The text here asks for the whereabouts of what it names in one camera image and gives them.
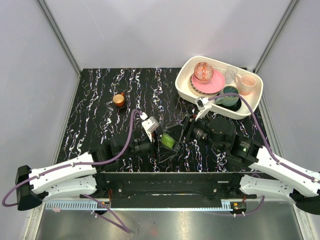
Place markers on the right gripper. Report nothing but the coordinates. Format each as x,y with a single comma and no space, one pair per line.
177,131

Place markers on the clear glass cup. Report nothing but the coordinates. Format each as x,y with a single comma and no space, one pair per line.
230,75

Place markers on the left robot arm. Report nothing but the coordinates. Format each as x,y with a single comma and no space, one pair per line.
83,174

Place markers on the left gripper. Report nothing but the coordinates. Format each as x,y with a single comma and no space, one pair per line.
164,153

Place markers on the white rectangular tub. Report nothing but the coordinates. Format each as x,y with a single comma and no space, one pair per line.
181,84

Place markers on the black saucer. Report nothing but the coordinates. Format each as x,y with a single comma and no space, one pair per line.
237,105

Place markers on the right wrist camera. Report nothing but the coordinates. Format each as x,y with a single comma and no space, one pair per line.
204,106

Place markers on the small orange cup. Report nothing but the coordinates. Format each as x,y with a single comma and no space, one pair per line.
119,100

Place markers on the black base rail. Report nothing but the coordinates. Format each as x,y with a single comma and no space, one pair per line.
214,185

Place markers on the patterned red bowl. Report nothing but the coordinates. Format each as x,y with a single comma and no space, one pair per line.
203,72

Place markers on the pink mug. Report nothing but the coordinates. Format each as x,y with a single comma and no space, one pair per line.
245,84

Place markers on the cream striped plate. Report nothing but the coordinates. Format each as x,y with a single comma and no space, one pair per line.
197,92

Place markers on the green pill bottle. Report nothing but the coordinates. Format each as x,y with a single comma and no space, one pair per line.
167,140

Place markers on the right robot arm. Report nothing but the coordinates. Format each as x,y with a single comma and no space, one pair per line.
290,182

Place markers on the pink plate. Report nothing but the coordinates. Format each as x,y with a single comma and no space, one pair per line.
215,85

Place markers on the teal ceramic mug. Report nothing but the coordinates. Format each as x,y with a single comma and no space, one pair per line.
227,90

